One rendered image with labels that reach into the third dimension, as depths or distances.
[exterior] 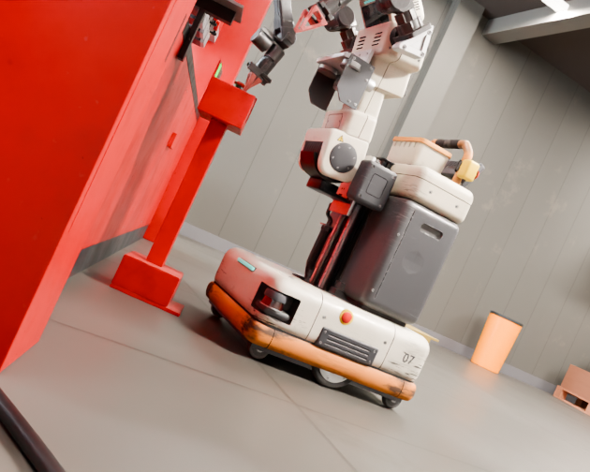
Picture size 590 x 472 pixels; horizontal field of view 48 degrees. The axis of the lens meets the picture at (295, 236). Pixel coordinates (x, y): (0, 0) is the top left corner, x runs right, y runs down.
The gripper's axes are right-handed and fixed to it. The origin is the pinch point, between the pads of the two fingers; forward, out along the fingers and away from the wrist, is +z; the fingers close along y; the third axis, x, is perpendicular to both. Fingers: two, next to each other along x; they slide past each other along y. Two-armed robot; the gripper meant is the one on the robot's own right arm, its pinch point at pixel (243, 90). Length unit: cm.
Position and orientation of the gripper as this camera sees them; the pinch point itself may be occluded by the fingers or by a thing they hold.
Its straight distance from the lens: 241.4
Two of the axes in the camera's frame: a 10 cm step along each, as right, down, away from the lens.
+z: -6.4, 7.7, -0.2
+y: -7.2, -6.0, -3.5
